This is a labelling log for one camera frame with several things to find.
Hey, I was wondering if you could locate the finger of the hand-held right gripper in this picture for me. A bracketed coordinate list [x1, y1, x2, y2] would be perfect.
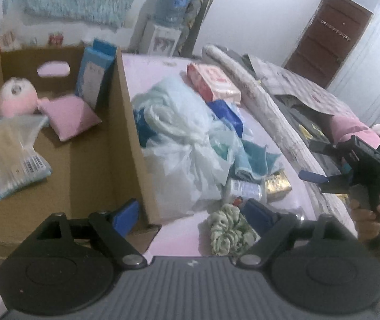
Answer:
[309, 139, 339, 156]
[298, 170, 353, 194]

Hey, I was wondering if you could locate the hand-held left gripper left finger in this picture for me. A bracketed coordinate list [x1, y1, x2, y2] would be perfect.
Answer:
[35, 198, 148, 270]

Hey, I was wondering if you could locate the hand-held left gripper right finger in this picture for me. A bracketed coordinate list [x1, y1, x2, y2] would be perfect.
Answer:
[237, 199, 346, 269]

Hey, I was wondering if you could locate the white wipes packet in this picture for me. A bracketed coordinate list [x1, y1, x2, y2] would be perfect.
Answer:
[223, 178, 267, 206]

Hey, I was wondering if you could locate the gold packet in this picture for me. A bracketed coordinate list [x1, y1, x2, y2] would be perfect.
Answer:
[265, 169, 293, 202]

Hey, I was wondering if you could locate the green and white scrunchie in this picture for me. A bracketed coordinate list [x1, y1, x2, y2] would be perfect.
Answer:
[207, 203, 260, 256]

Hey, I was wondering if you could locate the teal towel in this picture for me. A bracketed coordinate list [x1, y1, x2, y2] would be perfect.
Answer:
[232, 139, 283, 181]

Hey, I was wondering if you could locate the cardboard box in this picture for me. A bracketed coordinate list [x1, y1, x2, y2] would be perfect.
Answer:
[0, 45, 163, 261]

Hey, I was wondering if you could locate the blue and white packet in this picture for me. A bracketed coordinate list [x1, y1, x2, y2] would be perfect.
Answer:
[207, 99, 246, 137]

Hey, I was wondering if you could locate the pink plush toy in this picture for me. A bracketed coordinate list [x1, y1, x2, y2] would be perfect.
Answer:
[0, 77, 49, 119]

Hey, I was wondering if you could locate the person's right hand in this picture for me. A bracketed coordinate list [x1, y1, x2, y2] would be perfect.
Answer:
[349, 199, 380, 249]

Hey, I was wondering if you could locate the pink cloth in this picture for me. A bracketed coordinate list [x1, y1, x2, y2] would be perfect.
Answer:
[328, 115, 380, 204]

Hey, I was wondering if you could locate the dark printed cloth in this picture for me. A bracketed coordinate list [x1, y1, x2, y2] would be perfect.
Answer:
[275, 95, 334, 154]

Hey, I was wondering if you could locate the grey patterned blanket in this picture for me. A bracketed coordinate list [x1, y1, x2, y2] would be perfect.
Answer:
[243, 53, 377, 141]

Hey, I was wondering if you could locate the rolled floral quilt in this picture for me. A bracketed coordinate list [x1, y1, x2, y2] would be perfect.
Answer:
[201, 44, 357, 241]

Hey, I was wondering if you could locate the white plastic bag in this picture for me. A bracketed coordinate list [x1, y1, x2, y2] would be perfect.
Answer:
[132, 76, 244, 214]

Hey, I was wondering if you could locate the white wardrobe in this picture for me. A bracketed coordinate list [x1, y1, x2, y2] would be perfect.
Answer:
[327, 0, 380, 127]

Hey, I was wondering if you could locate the brown door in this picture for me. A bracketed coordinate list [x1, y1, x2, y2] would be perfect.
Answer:
[283, 0, 374, 89]

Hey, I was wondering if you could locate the small pink pillow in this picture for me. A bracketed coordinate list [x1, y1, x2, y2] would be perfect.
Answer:
[38, 95, 102, 142]

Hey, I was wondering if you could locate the clear plastic packet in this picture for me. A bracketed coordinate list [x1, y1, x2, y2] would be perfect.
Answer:
[0, 115, 53, 201]

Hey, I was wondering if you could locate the pink tissue pack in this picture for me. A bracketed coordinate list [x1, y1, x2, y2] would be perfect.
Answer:
[186, 63, 243, 104]

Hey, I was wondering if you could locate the blue and white carton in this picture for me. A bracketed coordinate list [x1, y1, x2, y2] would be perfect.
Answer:
[74, 38, 117, 110]

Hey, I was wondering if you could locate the patterned panel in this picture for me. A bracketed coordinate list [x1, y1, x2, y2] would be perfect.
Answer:
[180, 0, 215, 57]

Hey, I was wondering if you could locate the small red packet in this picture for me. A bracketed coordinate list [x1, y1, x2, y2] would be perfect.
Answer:
[48, 31, 65, 46]

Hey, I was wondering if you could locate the blue water bottle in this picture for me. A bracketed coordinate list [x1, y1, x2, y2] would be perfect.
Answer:
[155, 0, 192, 27]

